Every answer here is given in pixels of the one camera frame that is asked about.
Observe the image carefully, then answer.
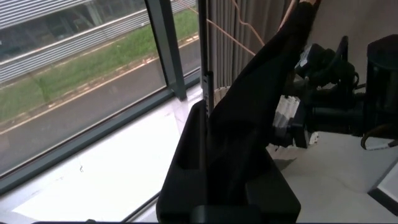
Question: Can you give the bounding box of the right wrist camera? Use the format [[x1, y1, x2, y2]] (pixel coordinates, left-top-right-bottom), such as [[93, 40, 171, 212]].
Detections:
[[294, 35, 359, 95]]

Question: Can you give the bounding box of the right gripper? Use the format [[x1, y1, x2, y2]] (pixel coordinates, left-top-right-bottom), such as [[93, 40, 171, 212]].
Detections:
[[287, 97, 366, 150]]

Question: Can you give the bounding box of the black garment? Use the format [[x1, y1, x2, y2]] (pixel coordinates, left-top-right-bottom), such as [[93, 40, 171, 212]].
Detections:
[[206, 0, 322, 207]]

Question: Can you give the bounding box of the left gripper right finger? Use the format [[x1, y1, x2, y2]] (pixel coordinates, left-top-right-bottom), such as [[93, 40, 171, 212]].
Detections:
[[244, 148, 302, 219]]

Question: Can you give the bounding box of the beige curtain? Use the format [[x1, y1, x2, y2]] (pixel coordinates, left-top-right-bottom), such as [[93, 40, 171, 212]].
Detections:
[[206, 0, 294, 91]]

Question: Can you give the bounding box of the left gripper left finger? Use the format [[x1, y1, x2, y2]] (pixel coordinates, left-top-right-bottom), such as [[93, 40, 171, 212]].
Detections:
[[156, 99, 209, 219]]

